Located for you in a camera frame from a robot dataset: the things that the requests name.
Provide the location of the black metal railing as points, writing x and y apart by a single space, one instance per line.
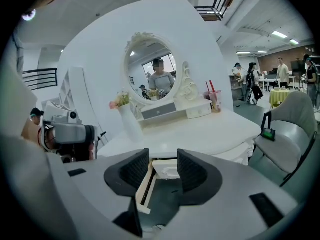
41 79
217 6

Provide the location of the cream wooden drawer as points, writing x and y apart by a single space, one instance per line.
146 184

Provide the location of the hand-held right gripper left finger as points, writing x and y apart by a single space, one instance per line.
132 170

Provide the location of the white dressing table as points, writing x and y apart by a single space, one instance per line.
200 134

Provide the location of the white vanity organiser base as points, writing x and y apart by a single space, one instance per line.
160 111

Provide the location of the grey chair with black legs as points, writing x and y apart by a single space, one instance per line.
287 144

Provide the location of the white open shelf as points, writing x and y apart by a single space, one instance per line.
67 91

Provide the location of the person's grey shirt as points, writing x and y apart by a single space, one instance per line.
15 109

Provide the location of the pink drink cup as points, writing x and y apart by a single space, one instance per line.
215 100

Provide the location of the white ornate oval mirror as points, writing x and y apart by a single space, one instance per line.
183 89

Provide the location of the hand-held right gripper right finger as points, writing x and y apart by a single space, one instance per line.
195 176

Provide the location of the ceiling light panel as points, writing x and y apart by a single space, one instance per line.
294 42
279 34

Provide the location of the white office desk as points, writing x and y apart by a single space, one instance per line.
268 81

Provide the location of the pink and yellow flower bouquet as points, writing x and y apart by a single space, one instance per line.
122 99

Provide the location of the white vase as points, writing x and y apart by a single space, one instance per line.
131 124

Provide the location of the round table with yellow cloth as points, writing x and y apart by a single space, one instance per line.
278 96

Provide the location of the black and green device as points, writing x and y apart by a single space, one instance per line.
268 134

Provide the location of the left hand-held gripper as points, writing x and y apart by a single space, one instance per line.
67 131

